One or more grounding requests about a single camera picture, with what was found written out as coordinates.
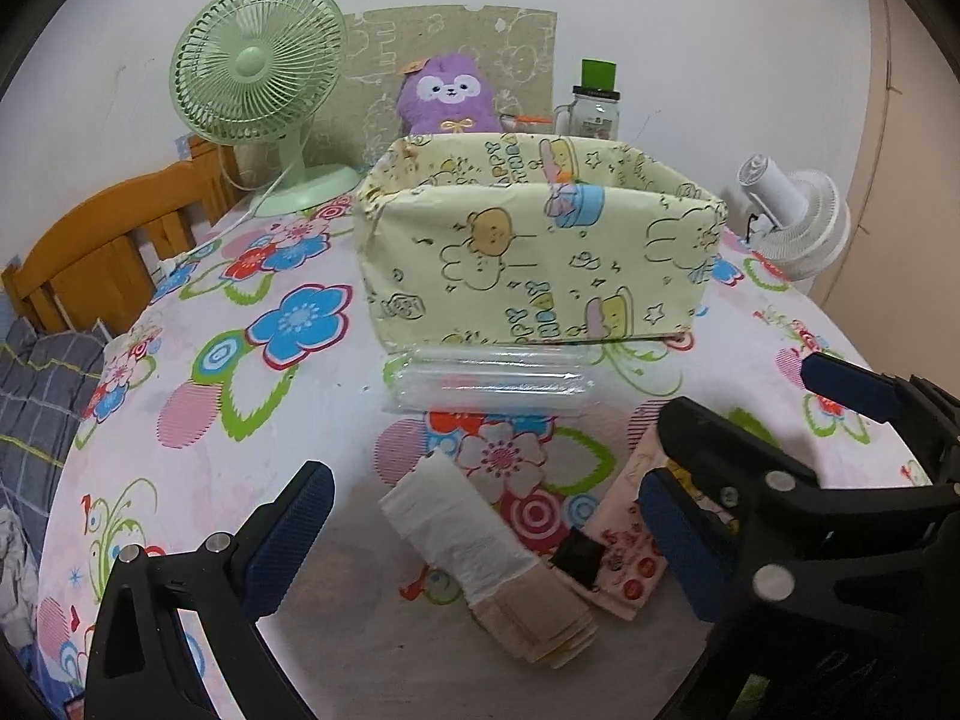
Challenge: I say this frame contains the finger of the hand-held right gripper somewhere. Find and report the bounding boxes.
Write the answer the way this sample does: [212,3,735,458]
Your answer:
[657,396,833,541]
[799,354,960,460]

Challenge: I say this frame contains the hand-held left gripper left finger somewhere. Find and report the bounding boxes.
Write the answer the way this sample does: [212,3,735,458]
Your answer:
[82,461,335,720]

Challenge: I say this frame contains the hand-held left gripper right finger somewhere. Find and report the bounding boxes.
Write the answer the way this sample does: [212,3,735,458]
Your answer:
[637,466,882,720]

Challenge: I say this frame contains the pink printed pouch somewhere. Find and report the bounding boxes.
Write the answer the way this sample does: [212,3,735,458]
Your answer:
[551,435,680,623]

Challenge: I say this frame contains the beige cloth stack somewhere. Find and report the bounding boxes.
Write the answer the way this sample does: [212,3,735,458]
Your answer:
[469,566,599,668]

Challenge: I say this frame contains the white and beige socks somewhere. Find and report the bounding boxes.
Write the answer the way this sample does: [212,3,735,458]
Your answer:
[379,456,541,605]

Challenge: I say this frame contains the clear plastic pack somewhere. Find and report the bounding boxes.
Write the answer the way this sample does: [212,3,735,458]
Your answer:
[394,345,590,417]

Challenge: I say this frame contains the yellow cartoon storage box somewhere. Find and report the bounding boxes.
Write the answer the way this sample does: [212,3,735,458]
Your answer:
[352,130,728,361]

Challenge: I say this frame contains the white standing fan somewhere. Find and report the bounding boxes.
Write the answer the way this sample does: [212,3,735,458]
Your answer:
[733,152,852,282]

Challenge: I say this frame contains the beige door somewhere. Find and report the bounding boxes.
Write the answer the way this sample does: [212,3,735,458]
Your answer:
[862,0,960,316]

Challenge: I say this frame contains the white crumpled cloth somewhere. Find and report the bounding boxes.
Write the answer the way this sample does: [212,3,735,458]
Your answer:
[0,502,42,650]

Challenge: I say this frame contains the grey plaid pillow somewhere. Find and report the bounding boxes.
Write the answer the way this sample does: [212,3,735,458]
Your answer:
[0,315,106,496]

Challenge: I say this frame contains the wooden bed headboard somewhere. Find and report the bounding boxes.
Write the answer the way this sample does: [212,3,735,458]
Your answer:
[2,136,252,335]

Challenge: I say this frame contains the glass mug jar green lid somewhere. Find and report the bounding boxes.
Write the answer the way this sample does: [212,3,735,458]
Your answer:
[553,58,623,142]

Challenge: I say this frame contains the purple plush toy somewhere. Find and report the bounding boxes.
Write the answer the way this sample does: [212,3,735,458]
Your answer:
[396,51,502,137]

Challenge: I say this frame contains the green desk fan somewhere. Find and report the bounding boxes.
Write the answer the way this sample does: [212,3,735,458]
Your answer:
[171,0,362,218]

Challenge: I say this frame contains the green patterned board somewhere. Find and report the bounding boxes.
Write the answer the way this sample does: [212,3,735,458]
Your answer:
[346,6,560,166]

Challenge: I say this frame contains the white fan power cable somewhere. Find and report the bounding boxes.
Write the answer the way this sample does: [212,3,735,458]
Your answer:
[154,165,290,272]

